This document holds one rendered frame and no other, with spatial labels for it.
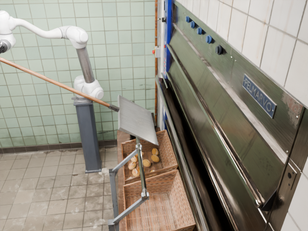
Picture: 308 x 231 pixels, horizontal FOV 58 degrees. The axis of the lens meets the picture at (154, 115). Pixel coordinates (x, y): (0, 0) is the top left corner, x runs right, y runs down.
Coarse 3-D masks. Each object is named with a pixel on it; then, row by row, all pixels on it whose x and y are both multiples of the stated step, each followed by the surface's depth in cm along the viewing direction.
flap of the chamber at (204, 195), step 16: (160, 80) 252; (160, 96) 228; (176, 112) 204; (176, 144) 171; (192, 144) 172; (192, 160) 157; (208, 176) 148; (192, 192) 137; (208, 192) 137; (208, 208) 128; (224, 224) 122
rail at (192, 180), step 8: (160, 88) 231; (168, 112) 198; (176, 128) 180; (176, 136) 173; (184, 152) 159; (184, 160) 154; (192, 176) 142; (192, 184) 138; (200, 200) 129; (200, 208) 126; (208, 224) 118
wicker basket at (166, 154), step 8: (160, 136) 288; (168, 136) 274; (128, 144) 286; (136, 144) 288; (152, 144) 291; (160, 144) 293; (168, 144) 269; (128, 152) 291; (144, 152) 294; (160, 152) 290; (168, 152) 266; (152, 160) 283; (168, 160) 262; (128, 168) 273; (136, 168) 273; (152, 168) 273; (160, 168) 273; (168, 168) 239; (176, 168) 240; (128, 176) 263; (136, 176) 239
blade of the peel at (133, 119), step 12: (120, 96) 257; (120, 108) 241; (132, 108) 254; (144, 108) 267; (120, 120) 224; (132, 120) 235; (144, 120) 247; (132, 132) 218; (144, 132) 229; (156, 144) 223
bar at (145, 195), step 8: (136, 152) 210; (128, 160) 213; (112, 176) 218; (144, 176) 181; (112, 184) 222; (144, 184) 174; (112, 192) 227; (144, 192) 168; (112, 200) 232; (144, 200) 169; (128, 208) 173; (120, 216) 174; (112, 224) 175
